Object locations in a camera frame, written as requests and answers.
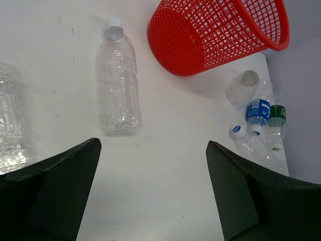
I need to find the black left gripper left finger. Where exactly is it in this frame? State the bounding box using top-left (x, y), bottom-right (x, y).
top-left (1, 138), bottom-right (101, 240)

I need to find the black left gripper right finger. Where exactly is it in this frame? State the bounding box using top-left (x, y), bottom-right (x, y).
top-left (206, 141), bottom-right (320, 240)

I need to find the clear bottle blue-white cap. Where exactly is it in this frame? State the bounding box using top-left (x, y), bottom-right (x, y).
top-left (231, 125), bottom-right (283, 174)

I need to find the clear ribbed plastic bottle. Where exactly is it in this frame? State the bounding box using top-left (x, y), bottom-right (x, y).
top-left (1, 63), bottom-right (37, 174)

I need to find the blue label plastic bottle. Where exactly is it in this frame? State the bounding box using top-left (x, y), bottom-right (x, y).
top-left (245, 99), bottom-right (270, 136)

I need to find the red mesh plastic bin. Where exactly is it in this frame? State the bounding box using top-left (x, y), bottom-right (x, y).
top-left (147, 0), bottom-right (290, 77)

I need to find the green label plastic bottle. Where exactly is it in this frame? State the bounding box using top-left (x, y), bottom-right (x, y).
top-left (265, 92), bottom-right (286, 152)

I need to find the clear wide-mouth plastic jar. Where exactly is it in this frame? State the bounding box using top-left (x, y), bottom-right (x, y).
top-left (226, 70), bottom-right (260, 110)

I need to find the clear bottle white cap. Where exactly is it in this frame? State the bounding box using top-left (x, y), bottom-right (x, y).
top-left (96, 18), bottom-right (142, 136)

